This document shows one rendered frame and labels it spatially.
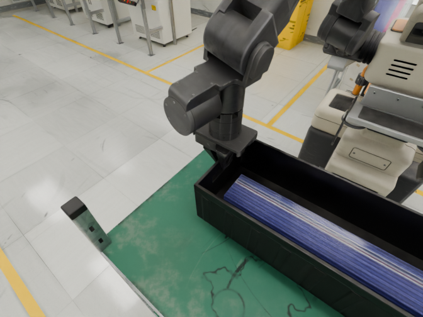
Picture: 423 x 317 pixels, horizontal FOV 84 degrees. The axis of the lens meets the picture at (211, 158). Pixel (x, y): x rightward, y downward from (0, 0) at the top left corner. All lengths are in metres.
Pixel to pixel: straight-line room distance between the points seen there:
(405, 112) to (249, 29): 0.64
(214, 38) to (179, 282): 0.42
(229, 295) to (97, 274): 1.22
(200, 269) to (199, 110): 0.33
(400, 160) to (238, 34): 0.78
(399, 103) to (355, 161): 0.27
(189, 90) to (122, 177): 1.72
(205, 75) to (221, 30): 0.05
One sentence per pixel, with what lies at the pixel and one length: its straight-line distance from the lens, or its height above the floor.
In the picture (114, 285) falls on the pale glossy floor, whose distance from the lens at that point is 1.59.
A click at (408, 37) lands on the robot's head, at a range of 0.80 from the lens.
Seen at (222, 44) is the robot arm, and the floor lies 1.33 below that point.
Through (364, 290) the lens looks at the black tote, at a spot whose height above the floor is 1.11.
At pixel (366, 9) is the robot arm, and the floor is 1.30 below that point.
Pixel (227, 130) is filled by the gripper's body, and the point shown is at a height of 1.20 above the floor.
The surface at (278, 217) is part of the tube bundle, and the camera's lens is 0.47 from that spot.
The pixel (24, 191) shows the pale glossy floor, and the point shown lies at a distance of 2.26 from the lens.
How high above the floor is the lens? 1.44
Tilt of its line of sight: 46 degrees down
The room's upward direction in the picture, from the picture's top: straight up
